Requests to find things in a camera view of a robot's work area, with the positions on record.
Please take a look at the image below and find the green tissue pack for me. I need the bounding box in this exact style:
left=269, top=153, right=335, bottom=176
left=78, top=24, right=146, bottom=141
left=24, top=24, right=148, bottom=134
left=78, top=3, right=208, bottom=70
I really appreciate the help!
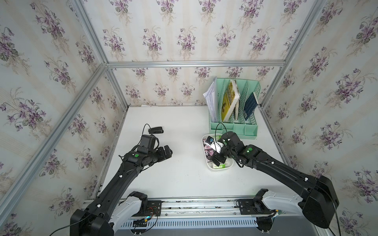
left=213, top=164, right=226, bottom=169

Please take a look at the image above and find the pink tissue pack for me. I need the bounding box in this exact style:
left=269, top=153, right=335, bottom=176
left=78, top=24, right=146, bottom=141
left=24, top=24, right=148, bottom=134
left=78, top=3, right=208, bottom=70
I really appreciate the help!
left=204, top=149, right=214, bottom=162

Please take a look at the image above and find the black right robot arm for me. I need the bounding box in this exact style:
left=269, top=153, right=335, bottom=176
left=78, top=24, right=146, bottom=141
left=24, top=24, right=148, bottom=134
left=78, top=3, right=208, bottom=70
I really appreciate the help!
left=203, top=131, right=339, bottom=229

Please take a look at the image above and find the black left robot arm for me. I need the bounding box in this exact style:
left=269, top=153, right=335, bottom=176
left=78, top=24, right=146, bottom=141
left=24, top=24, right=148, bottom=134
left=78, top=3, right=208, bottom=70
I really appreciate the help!
left=69, top=135, right=173, bottom=236

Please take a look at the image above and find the white storage box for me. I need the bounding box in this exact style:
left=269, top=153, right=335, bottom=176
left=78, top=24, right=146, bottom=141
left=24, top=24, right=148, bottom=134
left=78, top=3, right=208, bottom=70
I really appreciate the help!
left=201, top=134, right=235, bottom=172

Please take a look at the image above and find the black stapler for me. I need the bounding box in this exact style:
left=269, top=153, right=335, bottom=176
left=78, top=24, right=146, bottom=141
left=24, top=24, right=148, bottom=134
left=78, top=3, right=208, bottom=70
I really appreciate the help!
left=148, top=126, right=164, bottom=134

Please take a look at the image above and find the mint green desk organizer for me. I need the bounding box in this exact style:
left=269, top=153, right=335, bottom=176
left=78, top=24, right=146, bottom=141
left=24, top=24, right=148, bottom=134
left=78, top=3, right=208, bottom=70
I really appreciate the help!
left=209, top=78, right=261, bottom=140

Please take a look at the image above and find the dark blue book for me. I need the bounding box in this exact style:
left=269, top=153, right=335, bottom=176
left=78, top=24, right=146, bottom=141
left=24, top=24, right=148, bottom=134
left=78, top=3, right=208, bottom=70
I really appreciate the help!
left=243, top=92, right=258, bottom=121

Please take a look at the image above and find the yellow cover book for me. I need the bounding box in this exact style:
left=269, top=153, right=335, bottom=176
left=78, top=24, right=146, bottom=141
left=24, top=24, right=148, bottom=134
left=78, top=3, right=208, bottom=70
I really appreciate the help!
left=221, top=79, right=240, bottom=123

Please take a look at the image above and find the white paper stack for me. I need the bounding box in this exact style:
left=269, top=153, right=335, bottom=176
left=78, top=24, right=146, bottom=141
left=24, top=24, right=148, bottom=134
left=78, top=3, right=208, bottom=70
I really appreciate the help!
left=203, top=77, right=219, bottom=123

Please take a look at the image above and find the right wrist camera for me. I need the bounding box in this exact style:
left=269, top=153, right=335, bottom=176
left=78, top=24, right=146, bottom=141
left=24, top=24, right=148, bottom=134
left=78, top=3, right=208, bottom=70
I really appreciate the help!
left=204, top=136, right=224, bottom=153

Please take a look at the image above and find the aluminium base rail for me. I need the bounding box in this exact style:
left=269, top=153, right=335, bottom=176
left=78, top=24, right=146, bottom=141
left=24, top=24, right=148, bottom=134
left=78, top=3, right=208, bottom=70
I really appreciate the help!
left=79, top=194, right=322, bottom=231

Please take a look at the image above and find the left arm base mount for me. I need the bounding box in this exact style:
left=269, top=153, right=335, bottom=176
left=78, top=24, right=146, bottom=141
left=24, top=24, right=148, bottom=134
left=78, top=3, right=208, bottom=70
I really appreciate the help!
left=129, top=191, right=162, bottom=228

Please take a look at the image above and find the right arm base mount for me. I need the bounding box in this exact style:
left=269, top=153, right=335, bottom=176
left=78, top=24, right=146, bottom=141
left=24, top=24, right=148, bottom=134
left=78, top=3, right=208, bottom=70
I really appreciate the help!
left=235, top=189, right=279, bottom=234

